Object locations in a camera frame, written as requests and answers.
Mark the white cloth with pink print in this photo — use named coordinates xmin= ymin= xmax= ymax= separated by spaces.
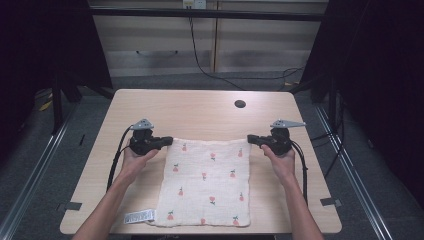
xmin=123 ymin=137 xmax=252 ymax=229

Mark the black stand leg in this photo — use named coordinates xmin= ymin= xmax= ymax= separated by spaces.
xmin=50 ymin=74 xmax=84 ymax=136

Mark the grey tape strip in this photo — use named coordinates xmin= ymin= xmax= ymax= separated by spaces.
xmin=57 ymin=201 xmax=83 ymax=212
xmin=319 ymin=197 xmax=343 ymax=208

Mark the white wall socket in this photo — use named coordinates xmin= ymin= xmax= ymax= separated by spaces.
xmin=182 ymin=0 xmax=208 ymax=10

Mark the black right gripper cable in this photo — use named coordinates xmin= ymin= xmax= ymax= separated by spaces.
xmin=291 ymin=139 xmax=310 ymax=206

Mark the yellow floor marker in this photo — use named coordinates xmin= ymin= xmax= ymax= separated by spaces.
xmin=38 ymin=99 xmax=54 ymax=112

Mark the person's left hand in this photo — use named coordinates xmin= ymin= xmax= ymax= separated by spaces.
xmin=120 ymin=138 xmax=161 ymax=183

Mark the black curtain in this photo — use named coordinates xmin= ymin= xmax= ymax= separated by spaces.
xmin=0 ymin=0 xmax=114 ymax=164
xmin=299 ymin=0 xmax=424 ymax=209

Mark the long black floor cable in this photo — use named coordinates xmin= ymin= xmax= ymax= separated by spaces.
xmin=187 ymin=7 xmax=305 ymax=92

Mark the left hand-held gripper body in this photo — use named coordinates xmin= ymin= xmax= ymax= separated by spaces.
xmin=128 ymin=118 xmax=158 ymax=157

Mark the metal floor rail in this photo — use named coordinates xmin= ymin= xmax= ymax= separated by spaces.
xmin=314 ymin=105 xmax=395 ymax=240
xmin=0 ymin=101 xmax=78 ymax=240

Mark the black horizontal bar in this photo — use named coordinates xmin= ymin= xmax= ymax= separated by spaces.
xmin=89 ymin=7 xmax=330 ymax=23

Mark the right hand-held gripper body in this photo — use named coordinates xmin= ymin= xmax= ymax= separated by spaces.
xmin=265 ymin=119 xmax=307 ymax=157

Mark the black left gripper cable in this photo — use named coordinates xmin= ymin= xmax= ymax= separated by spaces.
xmin=105 ymin=124 xmax=135 ymax=193

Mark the person's right hand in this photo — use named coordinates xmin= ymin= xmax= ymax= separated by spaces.
xmin=260 ymin=143 xmax=297 ymax=184

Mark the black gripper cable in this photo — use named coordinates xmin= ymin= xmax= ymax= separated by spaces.
xmin=105 ymin=124 xmax=135 ymax=193
xmin=291 ymin=139 xmax=310 ymax=206

